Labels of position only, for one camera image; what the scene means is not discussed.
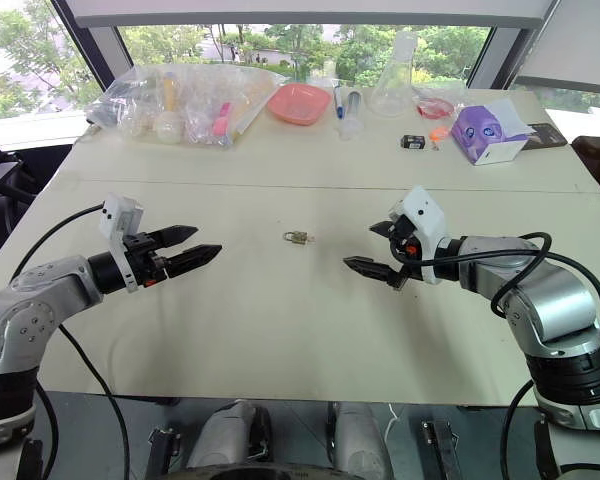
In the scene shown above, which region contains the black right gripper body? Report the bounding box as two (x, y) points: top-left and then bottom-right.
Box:
(386, 213), (426, 292)

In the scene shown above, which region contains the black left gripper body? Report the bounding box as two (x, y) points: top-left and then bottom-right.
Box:
(123, 231), (172, 290)

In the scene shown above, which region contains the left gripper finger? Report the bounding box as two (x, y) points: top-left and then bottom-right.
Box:
(167, 243), (224, 280)
(157, 224), (200, 250)

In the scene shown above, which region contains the white round ball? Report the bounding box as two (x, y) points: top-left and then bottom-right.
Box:
(154, 110), (184, 147)

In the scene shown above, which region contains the small orange object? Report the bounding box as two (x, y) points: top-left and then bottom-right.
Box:
(427, 126), (452, 152)

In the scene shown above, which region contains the pink plastic piece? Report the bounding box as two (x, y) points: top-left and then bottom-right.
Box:
(212, 101), (232, 137)

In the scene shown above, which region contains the petri dish with red contents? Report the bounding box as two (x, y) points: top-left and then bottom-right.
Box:
(415, 96), (455, 120)

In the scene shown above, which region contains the clear glass conical flask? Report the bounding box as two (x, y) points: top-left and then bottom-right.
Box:
(368, 30), (417, 119)

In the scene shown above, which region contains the purple tissue box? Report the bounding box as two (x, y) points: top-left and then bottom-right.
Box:
(450, 97), (536, 168)

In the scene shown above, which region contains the yellow bottle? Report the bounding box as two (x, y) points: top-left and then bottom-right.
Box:
(161, 70), (180, 112)

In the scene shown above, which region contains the clear plastic bag of items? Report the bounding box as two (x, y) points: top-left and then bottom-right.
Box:
(85, 63), (287, 151)

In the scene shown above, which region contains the pink plastic bowl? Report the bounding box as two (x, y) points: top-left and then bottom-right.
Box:
(265, 82), (333, 128)

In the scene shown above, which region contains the black office chair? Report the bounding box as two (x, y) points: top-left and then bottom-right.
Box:
(0, 113), (47, 274)

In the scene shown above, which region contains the grey rounded robot leg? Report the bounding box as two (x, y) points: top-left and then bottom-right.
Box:
(327, 401), (397, 480)
(186, 399), (273, 472)

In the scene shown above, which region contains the black table clamp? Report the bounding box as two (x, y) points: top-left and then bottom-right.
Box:
(419, 419), (465, 480)
(146, 424), (182, 480)
(531, 416), (562, 480)
(15, 438), (45, 480)

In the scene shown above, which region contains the dark brown flat card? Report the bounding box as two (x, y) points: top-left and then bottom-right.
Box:
(521, 122), (569, 152)

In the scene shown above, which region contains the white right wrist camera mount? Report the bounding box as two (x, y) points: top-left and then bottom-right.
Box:
(388, 185), (454, 286)

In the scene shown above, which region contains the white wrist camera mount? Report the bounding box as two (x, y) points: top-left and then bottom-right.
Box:
(388, 185), (454, 286)
(98, 192), (145, 292)

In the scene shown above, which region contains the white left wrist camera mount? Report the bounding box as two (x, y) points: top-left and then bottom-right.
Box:
(98, 192), (145, 292)

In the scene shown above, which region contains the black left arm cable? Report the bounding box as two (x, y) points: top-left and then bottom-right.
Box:
(8, 202), (132, 480)

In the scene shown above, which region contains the thin white cable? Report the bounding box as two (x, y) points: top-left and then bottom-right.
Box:
(383, 403), (400, 447)

